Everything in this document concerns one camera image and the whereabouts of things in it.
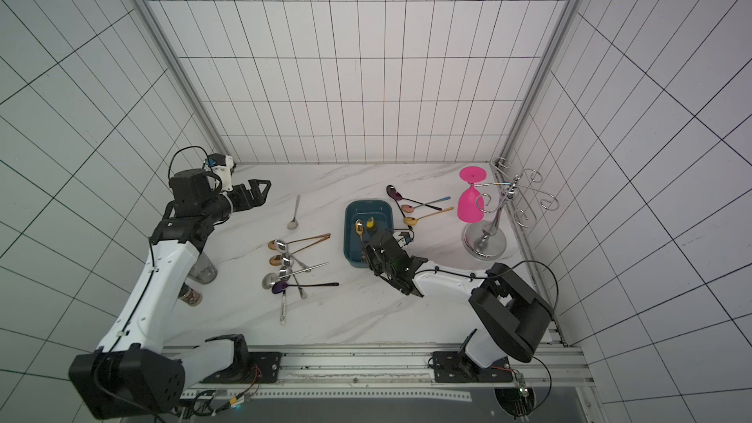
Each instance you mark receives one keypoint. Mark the rose gold spoon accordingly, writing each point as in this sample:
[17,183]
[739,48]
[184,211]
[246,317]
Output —
[309,241]
[284,254]

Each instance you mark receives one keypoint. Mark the silver textured-handle spoon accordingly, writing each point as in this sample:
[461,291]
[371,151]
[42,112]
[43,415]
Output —
[283,305]

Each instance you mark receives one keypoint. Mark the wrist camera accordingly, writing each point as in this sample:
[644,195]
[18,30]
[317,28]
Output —
[404,237]
[223,166]

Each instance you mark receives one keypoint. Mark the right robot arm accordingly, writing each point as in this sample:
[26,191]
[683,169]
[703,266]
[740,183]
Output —
[510,321]

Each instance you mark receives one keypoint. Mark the gold ornate-handle spoon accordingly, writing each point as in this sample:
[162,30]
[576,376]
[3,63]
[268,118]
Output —
[359,228]

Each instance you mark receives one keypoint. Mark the silver ladle spoon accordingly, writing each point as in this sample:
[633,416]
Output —
[272,278]

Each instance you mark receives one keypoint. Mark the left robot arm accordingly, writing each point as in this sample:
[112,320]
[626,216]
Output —
[128,374]

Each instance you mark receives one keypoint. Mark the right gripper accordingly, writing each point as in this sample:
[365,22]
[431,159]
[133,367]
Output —
[381,253]

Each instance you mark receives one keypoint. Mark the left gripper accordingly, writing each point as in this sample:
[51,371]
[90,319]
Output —
[258,198]

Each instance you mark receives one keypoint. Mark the purple spoon left group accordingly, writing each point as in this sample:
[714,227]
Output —
[275,286]

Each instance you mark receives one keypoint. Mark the pink plastic goblet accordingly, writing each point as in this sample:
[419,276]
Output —
[471,203]

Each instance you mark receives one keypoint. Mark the black spoon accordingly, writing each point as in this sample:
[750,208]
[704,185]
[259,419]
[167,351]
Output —
[398,202]

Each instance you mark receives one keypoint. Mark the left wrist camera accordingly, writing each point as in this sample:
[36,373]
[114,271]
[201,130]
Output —
[223,166]

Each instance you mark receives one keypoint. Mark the gold slim spoon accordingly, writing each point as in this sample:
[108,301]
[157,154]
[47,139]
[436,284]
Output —
[413,221]

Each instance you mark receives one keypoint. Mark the chrome wire cup rack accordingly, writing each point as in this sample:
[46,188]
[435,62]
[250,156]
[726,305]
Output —
[520,196]

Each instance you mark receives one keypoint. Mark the spice shaker bottle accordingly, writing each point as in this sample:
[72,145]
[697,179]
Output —
[190,296]

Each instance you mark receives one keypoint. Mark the clear drinking glass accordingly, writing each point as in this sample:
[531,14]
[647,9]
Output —
[203,271]

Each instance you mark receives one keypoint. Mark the aluminium mounting rail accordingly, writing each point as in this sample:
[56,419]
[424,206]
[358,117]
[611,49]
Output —
[423,371]

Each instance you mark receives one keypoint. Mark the rose gold spoon upper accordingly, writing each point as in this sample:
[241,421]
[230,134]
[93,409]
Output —
[309,241]

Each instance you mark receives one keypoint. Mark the rose gold spoon lower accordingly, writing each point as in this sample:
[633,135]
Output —
[284,254]

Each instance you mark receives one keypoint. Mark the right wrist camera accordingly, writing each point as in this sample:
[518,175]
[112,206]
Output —
[404,237]

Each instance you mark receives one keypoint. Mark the teal storage box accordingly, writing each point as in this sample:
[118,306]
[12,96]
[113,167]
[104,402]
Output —
[363,220]

